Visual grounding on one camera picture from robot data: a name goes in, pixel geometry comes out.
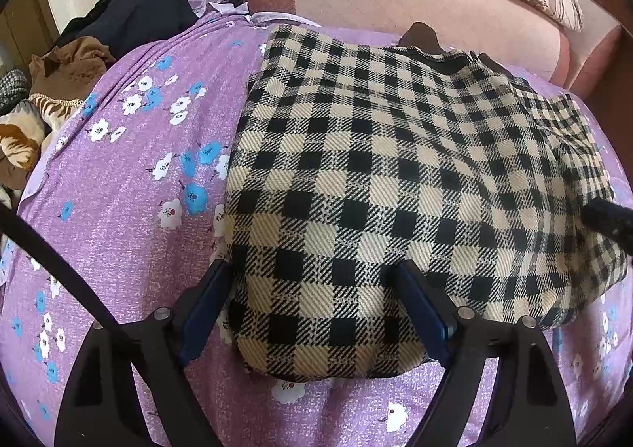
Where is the purple floral bedsheet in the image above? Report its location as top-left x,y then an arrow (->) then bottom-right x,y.
0,14 -> 633,447

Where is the animal print blanket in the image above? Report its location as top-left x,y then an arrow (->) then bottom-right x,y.
0,96 -> 85,193

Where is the black cable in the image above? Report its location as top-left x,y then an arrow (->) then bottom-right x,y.
0,202 -> 124,344

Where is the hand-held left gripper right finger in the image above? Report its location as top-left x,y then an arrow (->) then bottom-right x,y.
396,260 -> 577,447

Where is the black and beige checkered garment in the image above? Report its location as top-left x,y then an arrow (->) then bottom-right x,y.
222,22 -> 629,383

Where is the grey knitted cloth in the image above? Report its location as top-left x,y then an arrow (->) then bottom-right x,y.
0,68 -> 31,116

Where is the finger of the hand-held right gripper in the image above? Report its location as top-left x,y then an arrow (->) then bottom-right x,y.
581,199 -> 633,255

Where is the brown wooden panel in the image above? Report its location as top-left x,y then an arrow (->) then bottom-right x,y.
569,0 -> 633,104

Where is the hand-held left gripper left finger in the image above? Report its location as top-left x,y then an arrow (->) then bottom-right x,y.
54,259 -> 233,447

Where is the brown crumpled cloth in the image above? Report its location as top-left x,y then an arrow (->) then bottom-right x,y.
27,36 -> 118,102

